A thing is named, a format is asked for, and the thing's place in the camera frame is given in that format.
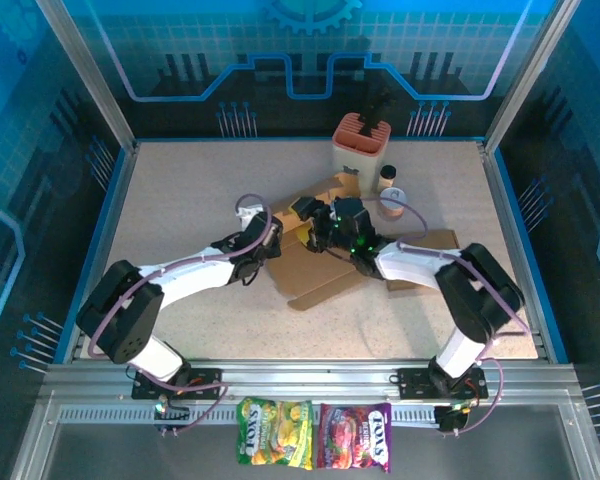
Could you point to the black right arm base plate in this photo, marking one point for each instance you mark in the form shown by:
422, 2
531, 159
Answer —
415, 382

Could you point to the green Fox's candy bag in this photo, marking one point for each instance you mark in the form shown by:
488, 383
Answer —
275, 432

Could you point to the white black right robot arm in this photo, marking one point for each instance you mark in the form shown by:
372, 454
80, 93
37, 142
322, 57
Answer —
410, 265

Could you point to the aluminium frame post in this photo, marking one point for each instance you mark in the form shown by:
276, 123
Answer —
525, 80
96, 80

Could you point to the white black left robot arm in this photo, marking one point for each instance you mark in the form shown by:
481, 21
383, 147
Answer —
195, 272

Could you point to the purple Fox's candy bag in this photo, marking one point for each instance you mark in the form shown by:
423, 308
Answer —
352, 437

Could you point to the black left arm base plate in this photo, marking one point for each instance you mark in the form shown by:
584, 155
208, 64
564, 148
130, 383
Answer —
205, 382

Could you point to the aluminium mounting rail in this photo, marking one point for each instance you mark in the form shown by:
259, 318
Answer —
305, 375

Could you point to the beige knife block orange top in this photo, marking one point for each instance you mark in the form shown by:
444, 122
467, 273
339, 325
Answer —
355, 150

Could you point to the small jar black lid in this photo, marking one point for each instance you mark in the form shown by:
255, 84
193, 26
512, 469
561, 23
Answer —
388, 176

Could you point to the brown cardboard mailer box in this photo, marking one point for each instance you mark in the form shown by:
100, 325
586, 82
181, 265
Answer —
310, 280
445, 240

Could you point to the small black electronics box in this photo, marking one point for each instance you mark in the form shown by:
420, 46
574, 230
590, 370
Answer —
172, 417
450, 420

